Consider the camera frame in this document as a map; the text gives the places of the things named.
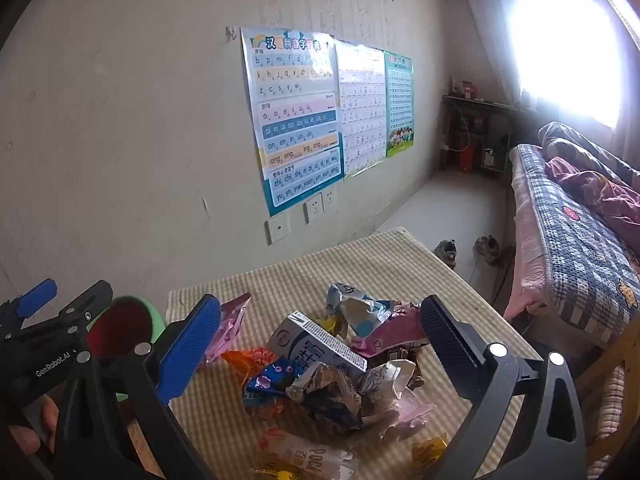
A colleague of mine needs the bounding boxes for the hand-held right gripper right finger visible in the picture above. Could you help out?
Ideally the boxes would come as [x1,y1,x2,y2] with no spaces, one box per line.
[420,295,587,480]

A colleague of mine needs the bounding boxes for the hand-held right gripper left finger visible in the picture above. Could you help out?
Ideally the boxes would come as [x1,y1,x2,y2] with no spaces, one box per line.
[52,294,223,480]

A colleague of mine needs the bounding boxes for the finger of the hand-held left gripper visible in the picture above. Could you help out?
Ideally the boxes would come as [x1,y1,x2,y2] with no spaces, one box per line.
[0,278,59,332]
[27,280,115,335]

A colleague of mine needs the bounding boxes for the brown patterned wrapper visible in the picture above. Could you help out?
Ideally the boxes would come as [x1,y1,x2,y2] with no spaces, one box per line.
[385,345,426,388]

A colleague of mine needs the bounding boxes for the green bin with red inside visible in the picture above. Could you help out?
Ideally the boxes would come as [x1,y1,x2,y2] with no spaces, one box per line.
[84,296,167,403]

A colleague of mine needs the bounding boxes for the pink striped wrapper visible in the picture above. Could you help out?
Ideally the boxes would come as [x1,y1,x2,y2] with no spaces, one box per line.
[205,292,253,366]

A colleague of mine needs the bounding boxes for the magenta wrapper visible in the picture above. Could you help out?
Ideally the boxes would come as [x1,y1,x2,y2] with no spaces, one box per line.
[350,305,431,358]

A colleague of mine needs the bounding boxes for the dark blue wrapper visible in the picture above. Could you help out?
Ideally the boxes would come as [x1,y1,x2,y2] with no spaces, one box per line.
[242,360,301,411]

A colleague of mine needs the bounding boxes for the light blue white wrapper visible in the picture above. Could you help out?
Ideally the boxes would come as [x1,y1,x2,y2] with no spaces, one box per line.
[325,282,396,338]

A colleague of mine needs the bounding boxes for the small yellow box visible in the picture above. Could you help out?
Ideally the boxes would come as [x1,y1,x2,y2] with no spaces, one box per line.
[320,310,351,341]

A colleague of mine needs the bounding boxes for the golden yellow wrapper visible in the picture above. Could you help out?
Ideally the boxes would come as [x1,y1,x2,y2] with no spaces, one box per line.
[411,435,449,471]

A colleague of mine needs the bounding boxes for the white blue milk carton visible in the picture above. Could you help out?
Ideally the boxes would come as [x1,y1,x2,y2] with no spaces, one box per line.
[266,310,368,386]

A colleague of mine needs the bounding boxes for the white orange wrapper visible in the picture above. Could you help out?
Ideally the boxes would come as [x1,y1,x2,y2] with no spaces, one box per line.
[255,427,358,480]

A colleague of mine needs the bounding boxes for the person's left hand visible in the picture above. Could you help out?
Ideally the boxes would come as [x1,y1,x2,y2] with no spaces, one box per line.
[7,394,60,461]

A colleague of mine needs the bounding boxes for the grey shoe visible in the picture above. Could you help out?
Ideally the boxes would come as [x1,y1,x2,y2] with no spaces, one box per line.
[434,240,458,268]
[472,236,501,266]

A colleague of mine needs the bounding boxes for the beige checked tablecloth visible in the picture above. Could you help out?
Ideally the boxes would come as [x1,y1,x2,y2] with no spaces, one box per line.
[165,226,543,480]

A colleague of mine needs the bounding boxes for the bed with checked quilt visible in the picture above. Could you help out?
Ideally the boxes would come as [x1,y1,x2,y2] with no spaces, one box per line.
[505,142,640,351]

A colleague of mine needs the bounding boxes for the maroon blanket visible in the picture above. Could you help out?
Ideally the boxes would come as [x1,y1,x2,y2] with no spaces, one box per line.
[545,156,640,241]

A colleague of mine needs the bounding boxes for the grey duvet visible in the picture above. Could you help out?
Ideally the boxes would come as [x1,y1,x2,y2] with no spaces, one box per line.
[537,121,640,186]

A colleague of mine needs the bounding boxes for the dark side desk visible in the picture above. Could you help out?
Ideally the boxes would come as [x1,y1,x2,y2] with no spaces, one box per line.
[442,94,521,176]

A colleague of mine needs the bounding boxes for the grey curtain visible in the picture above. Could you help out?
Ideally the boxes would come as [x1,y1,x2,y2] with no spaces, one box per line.
[450,0,526,106]

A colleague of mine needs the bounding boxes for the bright window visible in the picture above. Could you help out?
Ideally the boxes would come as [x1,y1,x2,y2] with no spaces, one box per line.
[510,0,626,128]

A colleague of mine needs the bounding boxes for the white round-hole wall socket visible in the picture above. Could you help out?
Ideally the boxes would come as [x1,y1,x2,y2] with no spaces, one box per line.
[265,212,292,246]

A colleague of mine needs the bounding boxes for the green chart wall poster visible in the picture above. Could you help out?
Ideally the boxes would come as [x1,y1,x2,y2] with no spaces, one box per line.
[384,50,416,157]

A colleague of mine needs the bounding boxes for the white pink wall poster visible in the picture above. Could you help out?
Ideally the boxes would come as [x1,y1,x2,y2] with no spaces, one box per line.
[334,39,388,178]

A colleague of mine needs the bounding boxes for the blue letter wall poster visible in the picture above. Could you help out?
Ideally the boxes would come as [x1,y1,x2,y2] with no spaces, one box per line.
[240,27,346,218]

